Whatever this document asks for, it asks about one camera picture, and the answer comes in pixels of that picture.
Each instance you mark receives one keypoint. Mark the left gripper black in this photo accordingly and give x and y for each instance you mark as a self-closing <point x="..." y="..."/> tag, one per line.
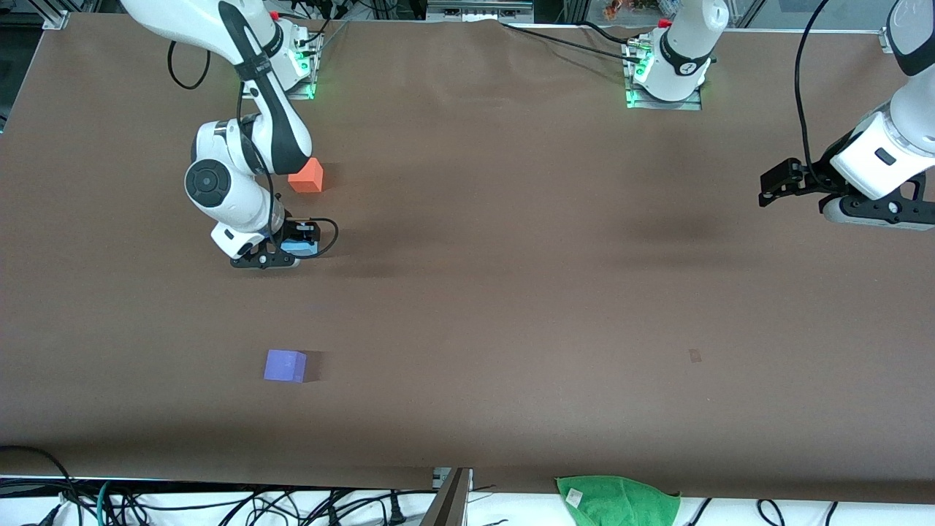
<point x="817" y="176"/>

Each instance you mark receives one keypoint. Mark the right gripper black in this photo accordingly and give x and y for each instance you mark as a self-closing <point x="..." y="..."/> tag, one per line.
<point x="298" y="234"/>

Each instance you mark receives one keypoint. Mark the blue foam block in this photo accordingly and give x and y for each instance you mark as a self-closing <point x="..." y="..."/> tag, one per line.
<point x="301" y="250"/>

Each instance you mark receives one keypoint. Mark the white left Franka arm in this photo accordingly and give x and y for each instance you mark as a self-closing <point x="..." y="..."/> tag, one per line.
<point x="683" y="51"/>

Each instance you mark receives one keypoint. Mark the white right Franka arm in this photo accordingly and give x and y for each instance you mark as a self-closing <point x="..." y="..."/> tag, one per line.
<point x="226" y="190"/>

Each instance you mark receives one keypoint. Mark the orange foam block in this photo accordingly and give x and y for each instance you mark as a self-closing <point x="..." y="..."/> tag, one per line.
<point x="310" y="179"/>

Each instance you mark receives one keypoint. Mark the purple foam block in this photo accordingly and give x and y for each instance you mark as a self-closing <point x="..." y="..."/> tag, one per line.
<point x="283" y="365"/>

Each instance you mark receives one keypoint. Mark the metal device behind table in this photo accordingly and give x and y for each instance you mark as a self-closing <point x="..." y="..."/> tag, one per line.
<point x="478" y="9"/>

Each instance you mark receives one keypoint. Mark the grey metal pole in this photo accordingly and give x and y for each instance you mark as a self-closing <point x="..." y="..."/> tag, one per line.
<point x="453" y="504"/>

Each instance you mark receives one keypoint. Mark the green cloth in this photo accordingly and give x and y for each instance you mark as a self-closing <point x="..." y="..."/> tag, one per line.
<point x="621" y="504"/>

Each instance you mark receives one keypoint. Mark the metal base plate green light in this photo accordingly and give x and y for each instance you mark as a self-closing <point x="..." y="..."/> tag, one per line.
<point x="308" y="89"/>
<point x="643" y="104"/>

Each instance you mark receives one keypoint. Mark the aluminium frame profile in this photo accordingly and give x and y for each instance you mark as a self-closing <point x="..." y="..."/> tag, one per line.
<point x="886" y="40"/>

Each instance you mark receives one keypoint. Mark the metal corner bracket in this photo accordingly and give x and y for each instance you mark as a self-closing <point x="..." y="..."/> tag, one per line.
<point x="57" y="20"/>

